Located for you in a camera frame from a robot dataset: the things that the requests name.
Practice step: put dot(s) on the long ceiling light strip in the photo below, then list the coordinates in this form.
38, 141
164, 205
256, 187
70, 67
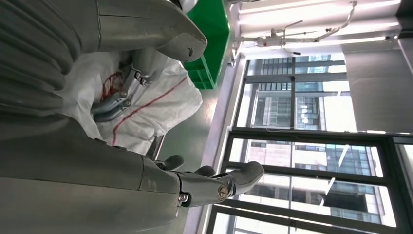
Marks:
338, 42
306, 5
322, 27

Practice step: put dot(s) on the ribbed grey right arm sleeve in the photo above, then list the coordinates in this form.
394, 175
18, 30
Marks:
32, 55

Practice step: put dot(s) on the green plastic crate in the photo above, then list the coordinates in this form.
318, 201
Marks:
209, 29

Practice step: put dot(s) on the white ceiling pipe fixture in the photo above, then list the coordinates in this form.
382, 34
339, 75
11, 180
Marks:
277, 40

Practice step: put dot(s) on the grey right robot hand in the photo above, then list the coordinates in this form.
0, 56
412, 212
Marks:
80, 193

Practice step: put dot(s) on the black framed glass window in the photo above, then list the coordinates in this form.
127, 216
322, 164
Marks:
306, 161
274, 106

